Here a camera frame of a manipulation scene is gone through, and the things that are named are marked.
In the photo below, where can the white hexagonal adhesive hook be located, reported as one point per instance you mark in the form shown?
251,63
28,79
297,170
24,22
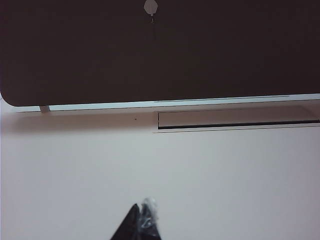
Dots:
151,6

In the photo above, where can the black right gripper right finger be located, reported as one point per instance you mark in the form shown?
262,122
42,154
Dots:
148,225

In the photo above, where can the brown partition panel with hook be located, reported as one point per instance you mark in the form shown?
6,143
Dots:
100,50

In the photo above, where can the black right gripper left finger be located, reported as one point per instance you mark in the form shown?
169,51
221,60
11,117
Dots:
131,225

